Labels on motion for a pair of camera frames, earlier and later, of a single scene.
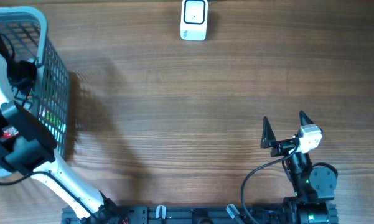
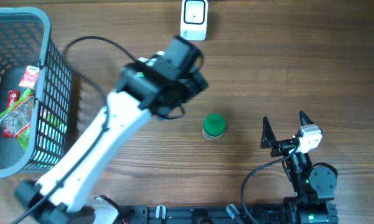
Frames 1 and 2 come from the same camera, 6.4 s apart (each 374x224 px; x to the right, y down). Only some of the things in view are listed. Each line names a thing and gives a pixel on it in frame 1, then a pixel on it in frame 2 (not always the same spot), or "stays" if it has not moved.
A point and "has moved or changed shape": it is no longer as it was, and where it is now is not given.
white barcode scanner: [194, 20] stays
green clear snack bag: [52, 107] has moved or changed shape
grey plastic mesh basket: [48, 98] stays
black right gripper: [269, 140] stays
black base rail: [185, 214] stays
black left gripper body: [23, 74] -> [186, 89]
